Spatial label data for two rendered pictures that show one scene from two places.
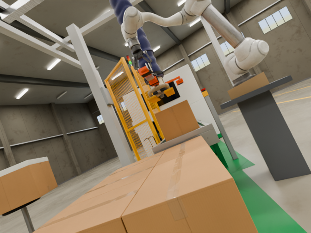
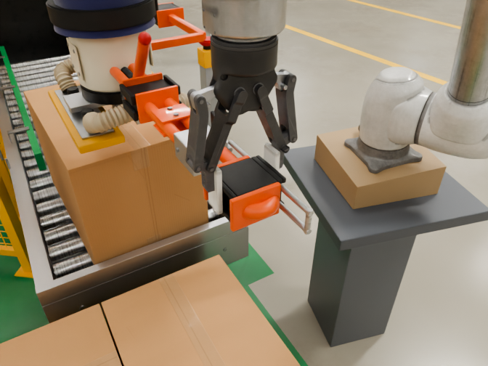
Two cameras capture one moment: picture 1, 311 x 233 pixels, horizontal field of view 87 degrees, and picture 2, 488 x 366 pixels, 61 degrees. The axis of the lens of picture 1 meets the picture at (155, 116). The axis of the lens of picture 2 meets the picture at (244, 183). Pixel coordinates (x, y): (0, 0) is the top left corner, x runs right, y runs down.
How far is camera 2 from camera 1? 1.21 m
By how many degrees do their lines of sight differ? 55
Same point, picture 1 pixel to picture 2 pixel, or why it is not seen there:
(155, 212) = not seen: outside the picture
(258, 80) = (427, 181)
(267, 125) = (379, 266)
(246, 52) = (477, 136)
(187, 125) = (177, 211)
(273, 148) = (362, 301)
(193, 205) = not seen: outside the picture
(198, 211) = not seen: outside the picture
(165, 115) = (115, 179)
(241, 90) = (385, 193)
